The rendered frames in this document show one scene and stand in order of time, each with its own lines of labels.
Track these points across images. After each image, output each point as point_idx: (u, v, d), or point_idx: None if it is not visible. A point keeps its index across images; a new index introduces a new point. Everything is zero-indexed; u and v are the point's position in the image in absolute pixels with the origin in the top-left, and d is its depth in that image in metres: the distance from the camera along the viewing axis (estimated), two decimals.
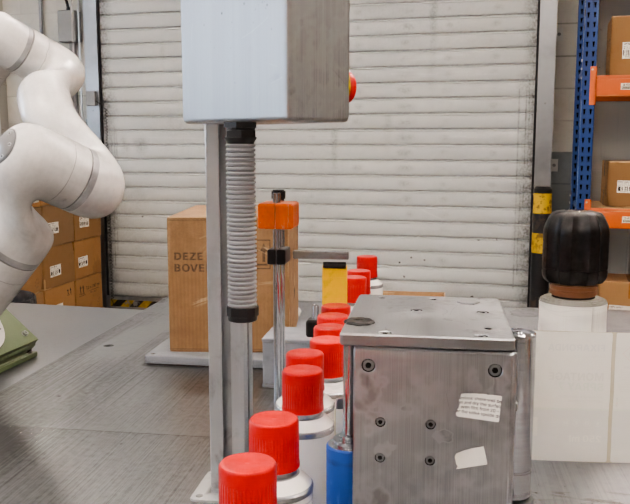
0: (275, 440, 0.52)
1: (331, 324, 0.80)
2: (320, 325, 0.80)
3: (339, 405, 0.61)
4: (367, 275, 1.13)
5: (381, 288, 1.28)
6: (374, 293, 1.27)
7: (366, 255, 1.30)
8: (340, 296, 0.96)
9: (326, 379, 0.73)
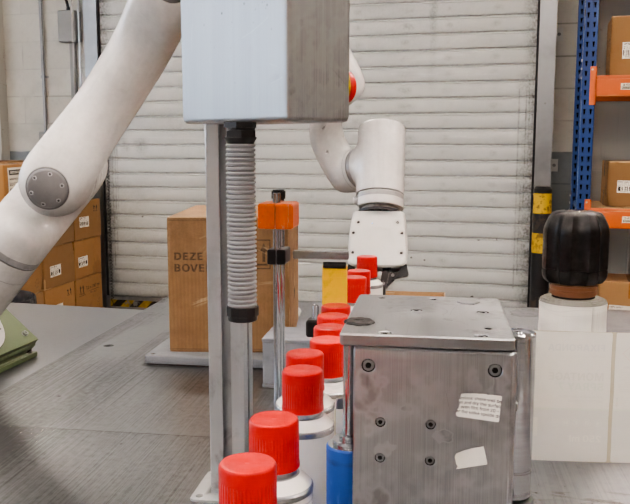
0: (275, 440, 0.52)
1: (331, 324, 0.80)
2: (320, 325, 0.80)
3: (339, 405, 0.61)
4: (367, 275, 1.13)
5: (381, 288, 1.28)
6: (374, 293, 1.27)
7: (366, 255, 1.30)
8: (340, 296, 0.96)
9: (326, 379, 0.73)
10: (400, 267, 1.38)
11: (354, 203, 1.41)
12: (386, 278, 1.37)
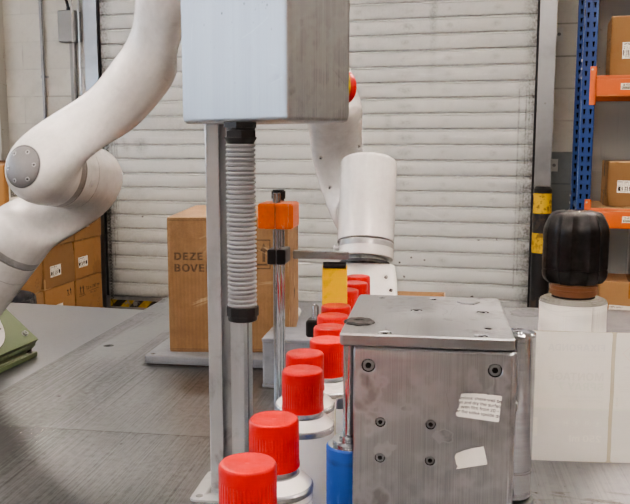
0: (275, 440, 0.52)
1: (331, 324, 0.80)
2: (320, 325, 0.80)
3: (339, 405, 0.61)
4: (363, 288, 1.03)
5: None
6: None
7: (356, 274, 1.11)
8: (340, 296, 0.96)
9: (326, 379, 0.73)
10: None
11: None
12: None
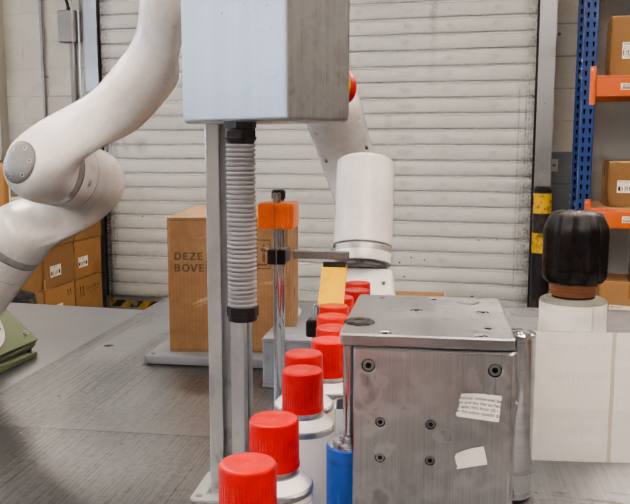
0: (275, 440, 0.52)
1: (333, 324, 0.80)
2: (322, 326, 0.80)
3: (339, 405, 0.61)
4: None
5: None
6: None
7: (355, 280, 1.05)
8: (337, 291, 0.93)
9: (325, 379, 0.73)
10: None
11: None
12: None
